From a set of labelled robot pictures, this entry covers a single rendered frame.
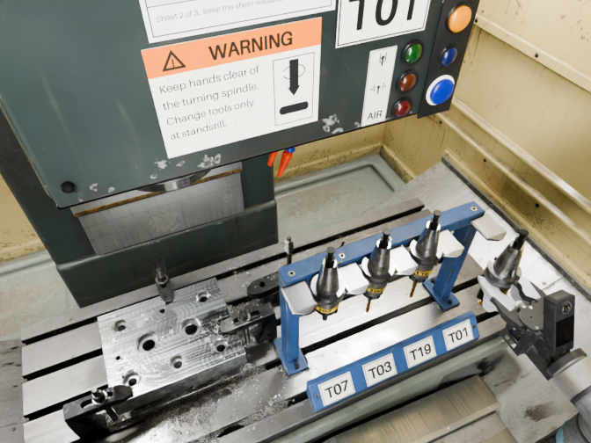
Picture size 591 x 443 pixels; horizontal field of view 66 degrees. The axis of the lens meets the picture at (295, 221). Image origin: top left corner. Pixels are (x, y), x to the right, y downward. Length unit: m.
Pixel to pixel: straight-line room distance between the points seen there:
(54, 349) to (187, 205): 0.50
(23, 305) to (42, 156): 1.45
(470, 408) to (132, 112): 1.15
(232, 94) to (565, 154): 1.11
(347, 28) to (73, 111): 0.25
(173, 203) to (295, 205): 0.71
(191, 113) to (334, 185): 1.62
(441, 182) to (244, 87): 1.37
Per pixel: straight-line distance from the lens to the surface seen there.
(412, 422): 1.28
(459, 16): 0.51
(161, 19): 0.39
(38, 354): 1.31
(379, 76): 0.49
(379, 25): 0.47
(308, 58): 0.44
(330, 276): 0.81
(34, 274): 1.93
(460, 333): 1.20
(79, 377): 1.23
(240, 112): 0.44
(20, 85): 0.40
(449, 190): 1.71
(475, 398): 1.38
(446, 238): 0.99
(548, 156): 1.45
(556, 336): 0.92
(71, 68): 0.40
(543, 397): 1.43
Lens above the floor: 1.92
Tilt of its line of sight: 46 degrees down
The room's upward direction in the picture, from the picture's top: straight up
